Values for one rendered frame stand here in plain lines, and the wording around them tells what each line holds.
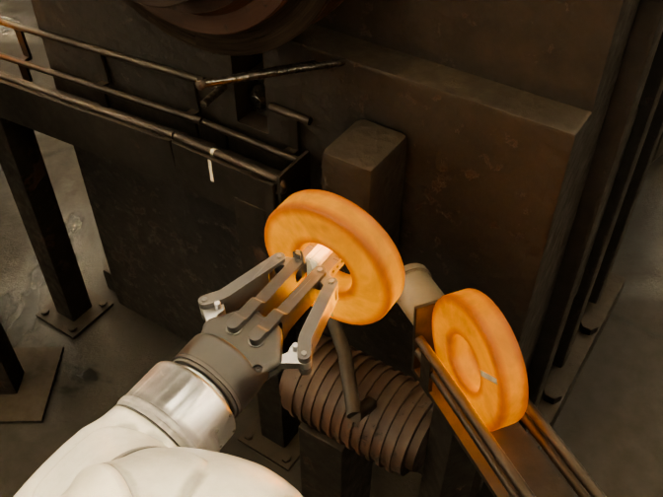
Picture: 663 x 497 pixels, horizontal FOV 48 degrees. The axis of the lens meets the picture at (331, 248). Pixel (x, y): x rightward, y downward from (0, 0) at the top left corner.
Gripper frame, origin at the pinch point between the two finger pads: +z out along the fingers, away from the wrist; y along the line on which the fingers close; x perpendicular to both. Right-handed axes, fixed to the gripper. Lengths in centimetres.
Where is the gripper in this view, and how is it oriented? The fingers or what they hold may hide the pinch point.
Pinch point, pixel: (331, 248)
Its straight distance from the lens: 75.7
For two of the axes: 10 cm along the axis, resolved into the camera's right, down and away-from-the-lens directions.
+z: 5.6, -6.1, 5.6
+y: 8.3, 3.9, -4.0
